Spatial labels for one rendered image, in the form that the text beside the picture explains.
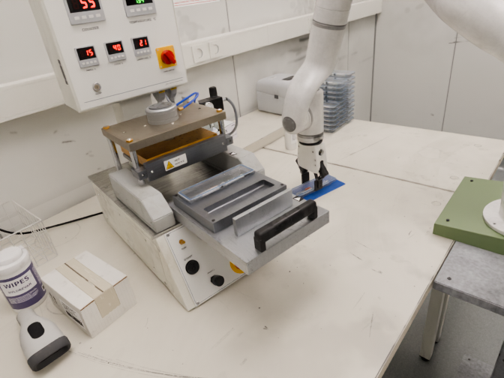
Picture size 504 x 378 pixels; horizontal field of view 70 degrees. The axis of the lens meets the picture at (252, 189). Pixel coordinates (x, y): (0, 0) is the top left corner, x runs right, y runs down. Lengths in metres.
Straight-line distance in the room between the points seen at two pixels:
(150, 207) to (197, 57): 0.98
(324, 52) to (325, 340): 0.71
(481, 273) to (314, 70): 0.65
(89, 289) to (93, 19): 0.64
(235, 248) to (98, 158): 0.95
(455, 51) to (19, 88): 2.71
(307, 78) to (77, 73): 0.59
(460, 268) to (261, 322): 0.49
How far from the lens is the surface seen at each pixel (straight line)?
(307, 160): 1.19
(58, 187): 1.48
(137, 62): 1.07
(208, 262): 0.88
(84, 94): 1.03
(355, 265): 0.96
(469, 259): 1.04
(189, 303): 0.88
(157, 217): 0.82
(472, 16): 0.93
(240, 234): 0.70
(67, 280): 0.96
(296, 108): 1.03
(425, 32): 3.15
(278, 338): 0.80
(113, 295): 0.90
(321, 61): 1.05
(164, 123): 0.94
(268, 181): 0.82
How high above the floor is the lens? 1.38
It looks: 29 degrees down
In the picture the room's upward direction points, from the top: 7 degrees counter-clockwise
